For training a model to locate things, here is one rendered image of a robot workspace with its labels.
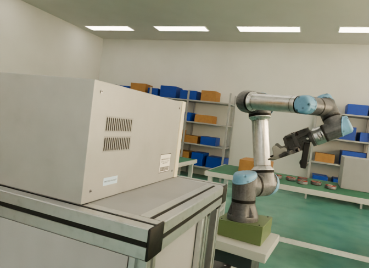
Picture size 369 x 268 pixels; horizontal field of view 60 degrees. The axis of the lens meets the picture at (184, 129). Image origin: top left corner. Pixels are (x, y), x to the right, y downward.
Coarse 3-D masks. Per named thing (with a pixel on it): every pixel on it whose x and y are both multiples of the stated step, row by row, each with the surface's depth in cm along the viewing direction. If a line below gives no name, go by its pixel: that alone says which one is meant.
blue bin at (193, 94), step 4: (180, 92) 756; (184, 92) 752; (192, 92) 744; (196, 92) 740; (200, 92) 764; (180, 96) 756; (184, 96) 752; (192, 96) 744; (196, 96) 741; (200, 96) 766
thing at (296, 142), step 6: (294, 132) 140; (300, 132) 139; (306, 132) 137; (288, 138) 139; (294, 138) 137; (300, 138) 138; (312, 138) 134; (288, 144) 139; (294, 144) 138; (300, 144) 138; (300, 150) 138
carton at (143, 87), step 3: (132, 84) 805; (135, 84) 802; (138, 84) 799; (141, 84) 797; (144, 84) 794; (132, 87) 805; (135, 87) 802; (138, 87) 799; (141, 87) 797; (144, 87) 794; (147, 87) 803; (138, 90) 799; (141, 90) 797; (144, 90) 794; (147, 90) 805
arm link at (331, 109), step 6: (318, 96) 137; (324, 96) 136; (330, 96) 136; (330, 102) 133; (330, 108) 132; (336, 108) 134; (324, 114) 133; (330, 114) 132; (336, 114) 132; (324, 120) 134
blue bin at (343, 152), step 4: (340, 152) 652; (344, 152) 626; (348, 152) 624; (352, 152) 621; (356, 152) 619; (360, 152) 638; (340, 156) 643; (352, 156) 621; (356, 156) 618; (360, 156) 616; (364, 156) 614
